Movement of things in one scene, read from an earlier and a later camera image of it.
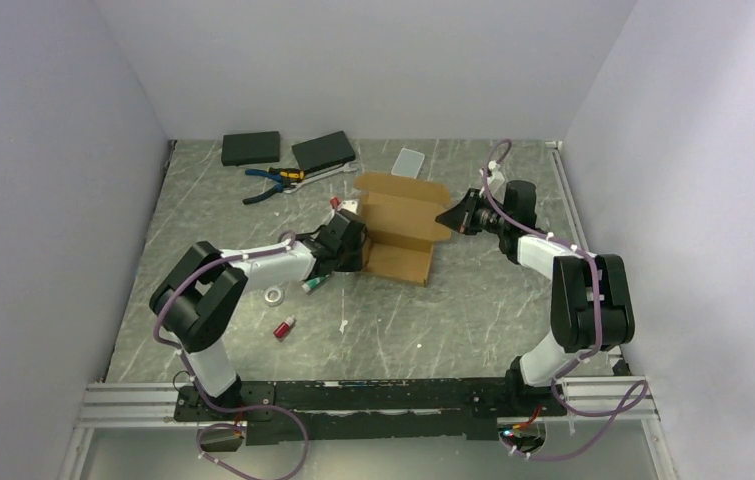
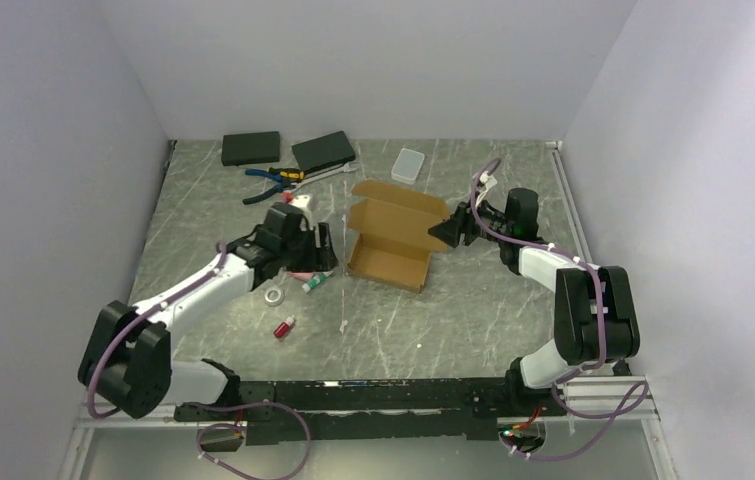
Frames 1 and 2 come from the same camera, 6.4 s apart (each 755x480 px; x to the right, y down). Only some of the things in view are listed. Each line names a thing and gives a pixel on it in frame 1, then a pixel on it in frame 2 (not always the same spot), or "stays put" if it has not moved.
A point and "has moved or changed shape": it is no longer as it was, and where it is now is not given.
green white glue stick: (313, 282) stays put
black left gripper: (356, 263) -> (320, 259)
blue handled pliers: (281, 185) stays put
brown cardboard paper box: (399, 215) has moved or changed shape
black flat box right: (324, 152) stays put
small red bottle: (281, 329) stays put
